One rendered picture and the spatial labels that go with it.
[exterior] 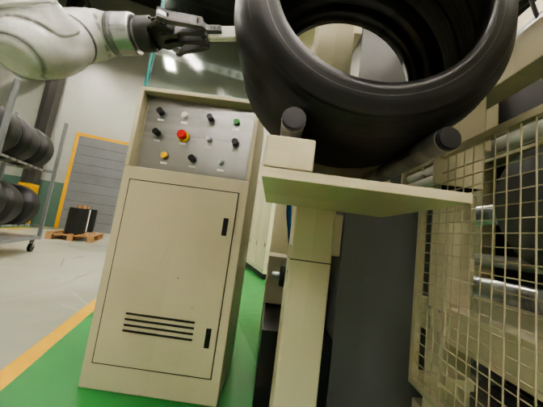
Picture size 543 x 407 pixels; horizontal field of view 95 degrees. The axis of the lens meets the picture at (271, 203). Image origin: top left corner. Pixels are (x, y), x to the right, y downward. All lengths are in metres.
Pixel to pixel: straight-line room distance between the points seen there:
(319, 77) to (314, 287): 0.59
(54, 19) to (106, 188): 9.19
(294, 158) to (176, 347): 0.94
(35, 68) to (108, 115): 9.79
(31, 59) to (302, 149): 0.49
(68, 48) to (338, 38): 0.79
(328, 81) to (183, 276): 0.90
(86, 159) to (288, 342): 9.64
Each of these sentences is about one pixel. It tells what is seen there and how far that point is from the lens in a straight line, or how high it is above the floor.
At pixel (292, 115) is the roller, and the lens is 0.48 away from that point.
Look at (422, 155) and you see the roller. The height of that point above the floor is 0.88.
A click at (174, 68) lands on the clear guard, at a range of 1.40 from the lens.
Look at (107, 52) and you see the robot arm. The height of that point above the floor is 1.06.
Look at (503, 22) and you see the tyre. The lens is 0.72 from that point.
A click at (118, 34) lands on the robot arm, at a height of 1.09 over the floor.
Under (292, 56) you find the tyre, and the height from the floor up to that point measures 1.02.
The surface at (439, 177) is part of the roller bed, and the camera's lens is 0.90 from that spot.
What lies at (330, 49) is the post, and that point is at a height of 1.35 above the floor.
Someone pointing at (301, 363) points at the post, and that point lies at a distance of 0.89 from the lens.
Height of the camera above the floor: 0.69
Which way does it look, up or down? 7 degrees up
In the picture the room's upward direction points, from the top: 8 degrees clockwise
